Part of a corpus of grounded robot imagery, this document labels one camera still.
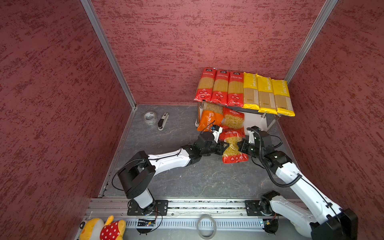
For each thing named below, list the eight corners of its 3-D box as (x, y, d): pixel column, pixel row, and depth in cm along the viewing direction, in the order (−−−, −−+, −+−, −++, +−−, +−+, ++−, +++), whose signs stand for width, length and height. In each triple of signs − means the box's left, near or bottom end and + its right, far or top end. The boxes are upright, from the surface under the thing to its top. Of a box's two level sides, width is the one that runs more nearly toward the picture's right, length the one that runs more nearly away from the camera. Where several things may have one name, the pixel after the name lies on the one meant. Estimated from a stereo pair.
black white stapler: (157, 129, 108) (156, 126, 104) (164, 115, 116) (163, 112, 113) (161, 130, 107) (160, 127, 104) (168, 116, 116) (167, 113, 113)
